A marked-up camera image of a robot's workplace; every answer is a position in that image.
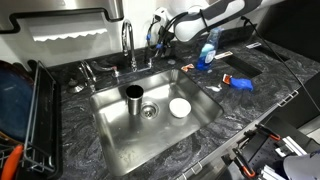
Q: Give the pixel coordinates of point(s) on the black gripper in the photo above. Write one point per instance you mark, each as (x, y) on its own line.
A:
(165, 38)

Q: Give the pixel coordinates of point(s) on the silver metal cup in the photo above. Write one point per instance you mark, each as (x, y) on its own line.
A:
(134, 100)

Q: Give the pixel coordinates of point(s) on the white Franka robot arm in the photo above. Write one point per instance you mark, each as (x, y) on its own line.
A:
(213, 16)

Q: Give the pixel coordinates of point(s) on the chrome sink faucet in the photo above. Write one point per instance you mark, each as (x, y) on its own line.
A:
(128, 43)

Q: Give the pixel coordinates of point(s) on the small chrome side faucet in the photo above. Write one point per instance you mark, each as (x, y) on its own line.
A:
(89, 75)

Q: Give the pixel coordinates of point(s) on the small round metal hole cover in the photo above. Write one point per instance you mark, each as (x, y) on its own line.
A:
(171, 62)

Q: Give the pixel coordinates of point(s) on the orange sauce packet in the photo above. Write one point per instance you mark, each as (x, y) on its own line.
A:
(187, 67)
(226, 78)

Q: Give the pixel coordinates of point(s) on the blue dish soap bottle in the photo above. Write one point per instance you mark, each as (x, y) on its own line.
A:
(207, 53)

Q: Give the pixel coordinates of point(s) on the round metal sink drain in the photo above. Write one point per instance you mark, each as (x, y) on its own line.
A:
(149, 110)

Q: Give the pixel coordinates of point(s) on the white round bowl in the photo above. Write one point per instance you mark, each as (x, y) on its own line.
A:
(180, 107)

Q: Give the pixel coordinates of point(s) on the white soap foam blob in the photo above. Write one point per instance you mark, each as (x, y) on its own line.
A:
(214, 88)

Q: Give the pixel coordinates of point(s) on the white gold label strip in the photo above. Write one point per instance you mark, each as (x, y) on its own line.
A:
(224, 55)

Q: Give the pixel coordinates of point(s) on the round chrome counter cap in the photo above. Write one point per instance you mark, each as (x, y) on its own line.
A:
(76, 87)

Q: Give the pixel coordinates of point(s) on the blue sponge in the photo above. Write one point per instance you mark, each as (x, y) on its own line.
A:
(242, 84)

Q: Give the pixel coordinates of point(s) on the stainless steel sink basin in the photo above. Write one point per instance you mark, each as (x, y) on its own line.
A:
(140, 146)

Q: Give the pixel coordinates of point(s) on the small white label sticker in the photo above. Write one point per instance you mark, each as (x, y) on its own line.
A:
(254, 45)

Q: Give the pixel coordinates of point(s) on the steel paper towel dispenser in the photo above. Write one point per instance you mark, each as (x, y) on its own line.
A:
(60, 20)

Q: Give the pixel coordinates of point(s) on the black orange bar clamp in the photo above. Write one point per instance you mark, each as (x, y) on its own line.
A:
(243, 163)
(266, 131)

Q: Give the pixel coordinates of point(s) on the dark blue plate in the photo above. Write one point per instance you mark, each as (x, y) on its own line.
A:
(13, 100)

